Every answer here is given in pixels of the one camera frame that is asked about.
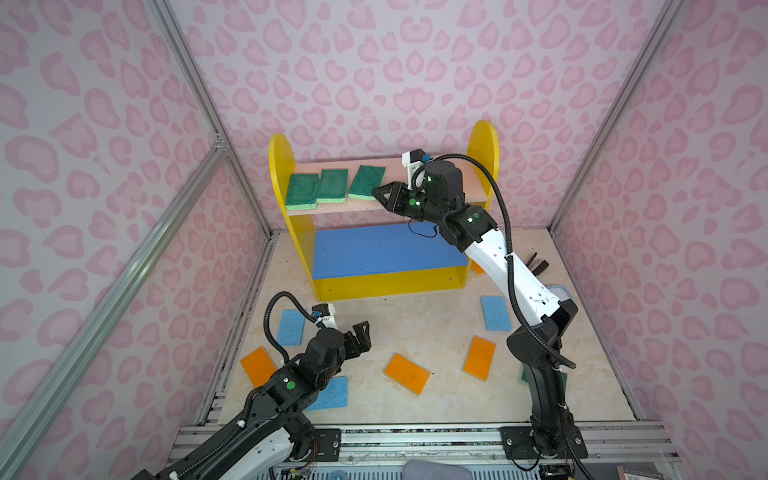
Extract right aluminium frame post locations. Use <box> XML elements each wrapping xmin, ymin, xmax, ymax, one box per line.
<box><xmin>547</xmin><ymin>0</ymin><xmax>689</xmax><ymax>237</ymax></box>

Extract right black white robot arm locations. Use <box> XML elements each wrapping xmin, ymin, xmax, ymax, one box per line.
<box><xmin>372</xmin><ymin>154</ymin><xmax>588</xmax><ymax>465</ymax></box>

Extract orange sponge right centre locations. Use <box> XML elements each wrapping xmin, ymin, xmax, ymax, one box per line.
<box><xmin>462</xmin><ymin>336</ymin><xmax>496</xmax><ymax>381</ymax></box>

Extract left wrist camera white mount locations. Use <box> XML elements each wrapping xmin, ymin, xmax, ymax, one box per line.
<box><xmin>312</xmin><ymin>303</ymin><xmax>337</xmax><ymax>329</ymax></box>

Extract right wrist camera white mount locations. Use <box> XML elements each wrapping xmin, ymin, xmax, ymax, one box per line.
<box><xmin>401</xmin><ymin>149</ymin><xmax>431</xmax><ymax>190</ymax></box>

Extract orange sponge left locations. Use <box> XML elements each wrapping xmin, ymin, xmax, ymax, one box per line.
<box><xmin>240</xmin><ymin>347</ymin><xmax>277</xmax><ymax>388</ymax></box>

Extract small blue white clock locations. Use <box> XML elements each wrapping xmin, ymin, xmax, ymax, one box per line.
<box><xmin>548</xmin><ymin>285</ymin><xmax>573</xmax><ymax>300</ymax></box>

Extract green sponge near right arm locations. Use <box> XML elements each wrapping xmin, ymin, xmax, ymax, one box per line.
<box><xmin>520</xmin><ymin>366</ymin><xmax>568</xmax><ymax>391</ymax></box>

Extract yellow shelf with coloured boards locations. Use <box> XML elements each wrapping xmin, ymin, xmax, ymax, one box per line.
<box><xmin>268</xmin><ymin>119</ymin><xmax>502</xmax><ymax>303</ymax></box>

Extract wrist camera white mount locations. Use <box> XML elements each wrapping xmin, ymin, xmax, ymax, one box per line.
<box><xmin>401</xmin><ymin>149</ymin><xmax>431</xmax><ymax>190</ymax></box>
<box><xmin>312</xmin><ymin>303</ymin><xmax>337</xmax><ymax>329</ymax></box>

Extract left aluminium frame beam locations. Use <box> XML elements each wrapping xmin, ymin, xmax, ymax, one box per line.
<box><xmin>1</xmin><ymin>140</ymin><xmax>229</xmax><ymax>479</ymax></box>

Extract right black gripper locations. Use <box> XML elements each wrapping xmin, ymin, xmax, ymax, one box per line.
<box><xmin>372</xmin><ymin>179</ymin><xmax>450</xmax><ymax>224</ymax></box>

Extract blue sponge front left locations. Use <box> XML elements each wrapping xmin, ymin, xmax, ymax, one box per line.
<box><xmin>307</xmin><ymin>376</ymin><xmax>348</xmax><ymax>411</ymax></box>

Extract blue sponge far left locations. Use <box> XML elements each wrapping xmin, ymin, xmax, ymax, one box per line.
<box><xmin>277</xmin><ymin>309</ymin><xmax>306</xmax><ymax>347</ymax></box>

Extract orange sponge beside shelf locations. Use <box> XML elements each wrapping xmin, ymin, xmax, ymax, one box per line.
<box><xmin>470</xmin><ymin>261</ymin><xmax>485</xmax><ymax>275</ymax></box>

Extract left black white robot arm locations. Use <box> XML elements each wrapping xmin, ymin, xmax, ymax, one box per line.
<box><xmin>134</xmin><ymin>322</ymin><xmax>371</xmax><ymax>479</ymax></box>

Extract green sponge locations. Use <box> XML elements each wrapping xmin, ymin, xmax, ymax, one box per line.
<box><xmin>348</xmin><ymin>165</ymin><xmax>386</xmax><ymax>201</ymax></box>
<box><xmin>317</xmin><ymin>169</ymin><xmax>348</xmax><ymax>204</ymax></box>
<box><xmin>285</xmin><ymin>173</ymin><xmax>320</xmax><ymax>211</ymax></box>

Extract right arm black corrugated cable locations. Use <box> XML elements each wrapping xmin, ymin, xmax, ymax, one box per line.
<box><xmin>419</xmin><ymin>152</ymin><xmax>577</xmax><ymax>370</ymax></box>

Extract black clip tool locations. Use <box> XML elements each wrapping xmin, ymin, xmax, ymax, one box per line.
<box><xmin>525</xmin><ymin>252</ymin><xmax>549</xmax><ymax>277</ymax></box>

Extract blue sponge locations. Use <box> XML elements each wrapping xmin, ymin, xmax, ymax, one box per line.
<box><xmin>480</xmin><ymin>296</ymin><xmax>512</xmax><ymax>332</ymax></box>
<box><xmin>307</xmin><ymin>376</ymin><xmax>348</xmax><ymax>411</ymax></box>
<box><xmin>277</xmin><ymin>309</ymin><xmax>306</xmax><ymax>347</ymax></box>

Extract blue sponge right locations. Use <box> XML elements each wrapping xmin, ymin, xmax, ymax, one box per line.
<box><xmin>480</xmin><ymin>296</ymin><xmax>512</xmax><ymax>332</ymax></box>

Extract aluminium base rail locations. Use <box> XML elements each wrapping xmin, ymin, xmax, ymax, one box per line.
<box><xmin>161</xmin><ymin>419</ymin><xmax>691</xmax><ymax>480</ymax></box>

